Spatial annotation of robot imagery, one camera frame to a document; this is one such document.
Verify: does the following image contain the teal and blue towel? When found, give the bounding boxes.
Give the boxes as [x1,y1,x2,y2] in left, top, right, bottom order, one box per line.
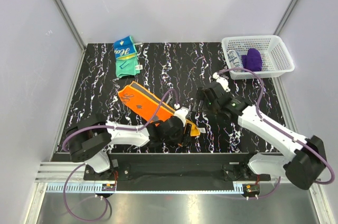
[114,35,143,78]

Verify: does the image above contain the orange and grey towel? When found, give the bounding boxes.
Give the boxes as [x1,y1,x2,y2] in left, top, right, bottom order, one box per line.
[118,81,201,139]

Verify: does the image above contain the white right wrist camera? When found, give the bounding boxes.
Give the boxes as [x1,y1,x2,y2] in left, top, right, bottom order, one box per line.
[212,72,230,92]

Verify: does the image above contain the white blue rolled towel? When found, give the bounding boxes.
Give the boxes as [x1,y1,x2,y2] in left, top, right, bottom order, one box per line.
[227,50,243,68]

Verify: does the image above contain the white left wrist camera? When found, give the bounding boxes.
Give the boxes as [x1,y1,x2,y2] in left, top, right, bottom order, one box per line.
[174,107,190,126]

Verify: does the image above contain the purple rolled towel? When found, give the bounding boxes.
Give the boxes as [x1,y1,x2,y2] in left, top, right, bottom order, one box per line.
[241,48,262,72]

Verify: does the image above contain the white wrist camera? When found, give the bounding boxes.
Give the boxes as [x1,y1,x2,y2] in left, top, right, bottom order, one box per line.
[174,107,190,126]
[212,72,230,92]

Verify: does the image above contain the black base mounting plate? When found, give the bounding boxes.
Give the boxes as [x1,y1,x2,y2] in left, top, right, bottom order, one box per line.
[84,153,270,182]

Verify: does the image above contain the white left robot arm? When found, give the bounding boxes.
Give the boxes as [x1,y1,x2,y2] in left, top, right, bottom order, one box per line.
[62,115,192,180]

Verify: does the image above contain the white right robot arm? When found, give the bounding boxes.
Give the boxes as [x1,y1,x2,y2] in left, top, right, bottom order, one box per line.
[196,81,327,190]

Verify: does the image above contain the white plastic basket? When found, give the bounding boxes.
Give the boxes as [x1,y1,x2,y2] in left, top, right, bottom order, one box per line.
[221,35,295,80]

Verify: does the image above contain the aluminium frame rail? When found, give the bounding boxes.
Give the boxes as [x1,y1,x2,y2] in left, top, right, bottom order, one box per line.
[34,162,90,182]

